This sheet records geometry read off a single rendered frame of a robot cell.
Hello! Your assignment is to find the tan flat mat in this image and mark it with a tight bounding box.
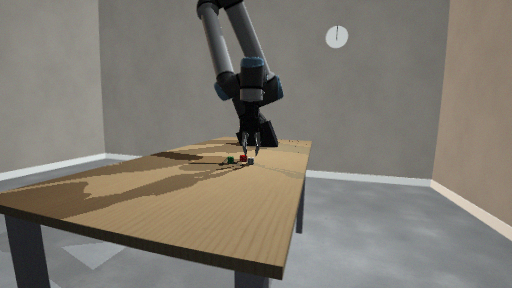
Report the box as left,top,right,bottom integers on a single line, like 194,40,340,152
188,156,226,164

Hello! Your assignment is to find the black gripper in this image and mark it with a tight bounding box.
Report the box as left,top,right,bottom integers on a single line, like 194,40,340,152
239,101,264,156

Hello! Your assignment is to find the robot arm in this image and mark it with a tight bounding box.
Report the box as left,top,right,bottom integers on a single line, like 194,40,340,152
197,0,284,124

